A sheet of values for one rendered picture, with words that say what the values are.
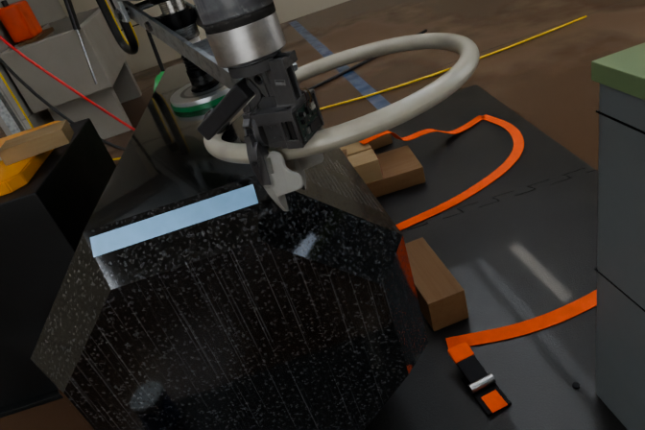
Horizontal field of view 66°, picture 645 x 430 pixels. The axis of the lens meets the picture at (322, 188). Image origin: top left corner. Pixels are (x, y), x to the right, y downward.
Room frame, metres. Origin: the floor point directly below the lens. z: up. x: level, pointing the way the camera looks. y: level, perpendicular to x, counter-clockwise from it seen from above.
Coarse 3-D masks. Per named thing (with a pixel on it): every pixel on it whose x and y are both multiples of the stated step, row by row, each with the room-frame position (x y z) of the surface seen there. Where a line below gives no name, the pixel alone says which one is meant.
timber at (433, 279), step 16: (416, 240) 1.37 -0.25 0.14; (416, 256) 1.28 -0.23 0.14; (432, 256) 1.26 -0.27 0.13; (416, 272) 1.21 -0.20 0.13; (432, 272) 1.19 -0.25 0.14; (448, 272) 1.17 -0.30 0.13; (416, 288) 1.15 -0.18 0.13; (432, 288) 1.12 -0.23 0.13; (448, 288) 1.10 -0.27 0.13; (432, 304) 1.07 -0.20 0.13; (448, 304) 1.07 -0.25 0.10; (464, 304) 1.08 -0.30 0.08; (432, 320) 1.07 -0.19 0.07; (448, 320) 1.07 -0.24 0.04
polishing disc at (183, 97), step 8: (184, 88) 1.46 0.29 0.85; (216, 88) 1.36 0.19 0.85; (224, 88) 1.33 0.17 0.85; (176, 96) 1.41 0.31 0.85; (184, 96) 1.38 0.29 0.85; (192, 96) 1.36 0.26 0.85; (200, 96) 1.33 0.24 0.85; (208, 96) 1.31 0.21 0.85; (216, 96) 1.31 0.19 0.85; (176, 104) 1.34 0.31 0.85; (184, 104) 1.32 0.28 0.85; (192, 104) 1.31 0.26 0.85; (200, 104) 1.31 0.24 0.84
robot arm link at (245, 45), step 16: (272, 16) 0.62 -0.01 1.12; (224, 32) 0.60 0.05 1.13; (240, 32) 0.60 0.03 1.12; (256, 32) 0.60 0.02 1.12; (272, 32) 0.61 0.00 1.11; (224, 48) 0.60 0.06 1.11; (240, 48) 0.59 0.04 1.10; (256, 48) 0.60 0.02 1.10; (272, 48) 0.60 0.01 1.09; (224, 64) 0.61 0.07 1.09; (240, 64) 0.60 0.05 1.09
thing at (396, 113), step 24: (360, 48) 1.04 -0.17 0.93; (384, 48) 1.00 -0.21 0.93; (408, 48) 0.97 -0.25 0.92; (432, 48) 0.91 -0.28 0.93; (456, 48) 0.81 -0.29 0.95; (312, 72) 1.05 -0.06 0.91; (456, 72) 0.66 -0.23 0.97; (408, 96) 0.62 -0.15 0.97; (432, 96) 0.62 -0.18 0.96; (360, 120) 0.60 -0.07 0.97; (384, 120) 0.60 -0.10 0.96; (408, 120) 0.61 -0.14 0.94; (216, 144) 0.73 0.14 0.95; (240, 144) 0.68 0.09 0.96; (312, 144) 0.60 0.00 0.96; (336, 144) 0.60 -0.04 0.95
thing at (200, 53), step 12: (120, 12) 1.54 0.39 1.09; (132, 12) 1.53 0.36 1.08; (144, 12) 1.46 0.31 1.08; (144, 24) 1.44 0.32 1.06; (156, 24) 1.38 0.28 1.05; (156, 36) 1.42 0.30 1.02; (168, 36) 1.33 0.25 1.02; (180, 36) 1.28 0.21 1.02; (180, 48) 1.28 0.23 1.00; (192, 48) 1.21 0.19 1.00; (204, 48) 1.29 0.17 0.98; (192, 60) 1.24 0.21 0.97; (204, 60) 1.16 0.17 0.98; (216, 72) 1.13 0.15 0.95; (228, 72) 1.07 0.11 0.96; (228, 84) 1.09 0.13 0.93
